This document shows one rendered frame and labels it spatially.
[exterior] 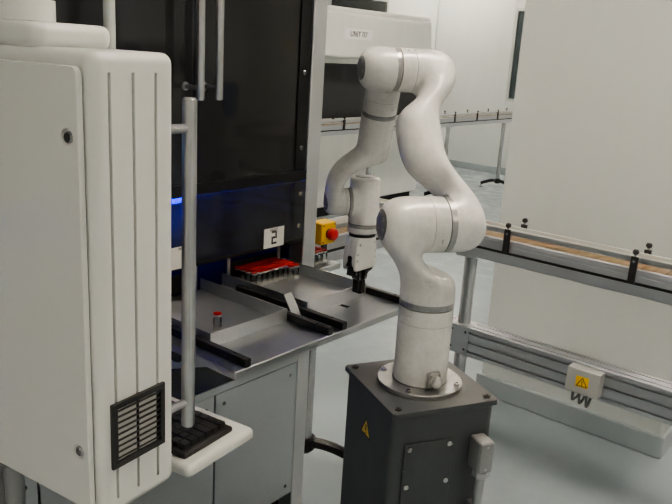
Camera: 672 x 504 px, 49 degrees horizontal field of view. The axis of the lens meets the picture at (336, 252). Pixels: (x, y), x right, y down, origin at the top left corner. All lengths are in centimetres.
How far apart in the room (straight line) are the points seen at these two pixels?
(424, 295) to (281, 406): 102
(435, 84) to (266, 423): 125
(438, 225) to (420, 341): 26
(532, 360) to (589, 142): 97
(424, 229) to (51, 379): 75
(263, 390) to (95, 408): 118
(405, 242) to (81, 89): 71
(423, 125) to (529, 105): 177
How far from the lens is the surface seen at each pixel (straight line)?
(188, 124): 126
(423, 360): 162
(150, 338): 127
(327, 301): 205
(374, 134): 193
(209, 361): 171
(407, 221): 150
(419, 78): 173
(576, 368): 275
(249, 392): 233
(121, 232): 117
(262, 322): 187
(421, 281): 155
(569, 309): 341
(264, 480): 255
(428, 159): 160
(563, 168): 332
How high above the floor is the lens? 157
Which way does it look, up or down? 15 degrees down
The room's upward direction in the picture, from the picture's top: 3 degrees clockwise
